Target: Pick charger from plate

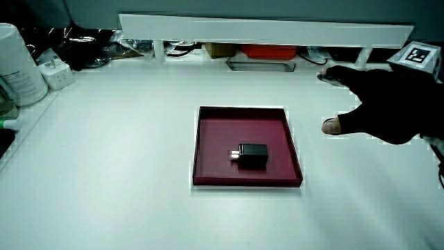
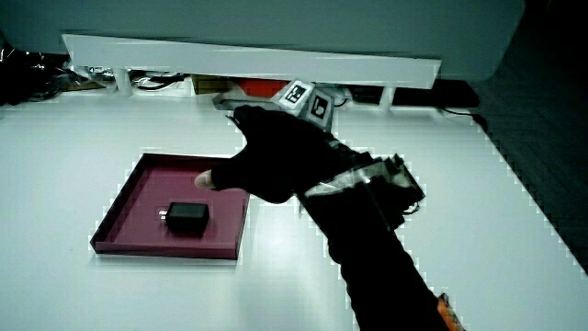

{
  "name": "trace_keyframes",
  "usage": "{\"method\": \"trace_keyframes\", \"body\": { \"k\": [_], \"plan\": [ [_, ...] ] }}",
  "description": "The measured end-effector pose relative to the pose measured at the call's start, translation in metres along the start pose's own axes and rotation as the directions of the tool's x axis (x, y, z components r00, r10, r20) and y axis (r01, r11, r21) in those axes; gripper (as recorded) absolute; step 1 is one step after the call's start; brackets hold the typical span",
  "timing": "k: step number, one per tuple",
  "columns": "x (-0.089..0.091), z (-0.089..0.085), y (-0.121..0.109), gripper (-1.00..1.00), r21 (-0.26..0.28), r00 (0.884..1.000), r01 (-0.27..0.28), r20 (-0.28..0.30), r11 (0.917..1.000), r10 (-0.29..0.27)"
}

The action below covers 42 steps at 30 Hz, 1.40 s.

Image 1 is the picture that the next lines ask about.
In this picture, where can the person's right hand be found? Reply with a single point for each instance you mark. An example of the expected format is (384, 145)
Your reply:
(388, 104)

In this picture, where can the white cylindrical canister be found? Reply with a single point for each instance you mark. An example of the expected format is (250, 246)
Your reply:
(19, 69)

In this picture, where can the white desk shelf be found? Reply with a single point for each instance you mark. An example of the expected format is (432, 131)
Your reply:
(263, 32)

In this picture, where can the black plastic bag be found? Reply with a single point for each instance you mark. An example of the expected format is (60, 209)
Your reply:
(76, 48)

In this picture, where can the brown cardboard box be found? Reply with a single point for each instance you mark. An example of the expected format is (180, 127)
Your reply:
(220, 50)

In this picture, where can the orange box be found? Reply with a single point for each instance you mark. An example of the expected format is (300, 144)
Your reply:
(268, 51)

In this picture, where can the clear glass jar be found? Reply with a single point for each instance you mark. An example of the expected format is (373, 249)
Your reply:
(6, 104)

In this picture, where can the black charger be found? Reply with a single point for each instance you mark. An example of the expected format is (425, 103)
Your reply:
(252, 154)

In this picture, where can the clear plastic bag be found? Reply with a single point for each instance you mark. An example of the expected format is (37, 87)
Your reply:
(133, 47)

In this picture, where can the maroon square plate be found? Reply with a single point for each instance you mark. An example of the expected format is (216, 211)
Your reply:
(215, 139)

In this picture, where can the green and white tube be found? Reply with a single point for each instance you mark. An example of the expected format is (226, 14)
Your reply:
(9, 124)

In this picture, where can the white power adapter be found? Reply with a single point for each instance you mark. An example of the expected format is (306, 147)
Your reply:
(57, 74)

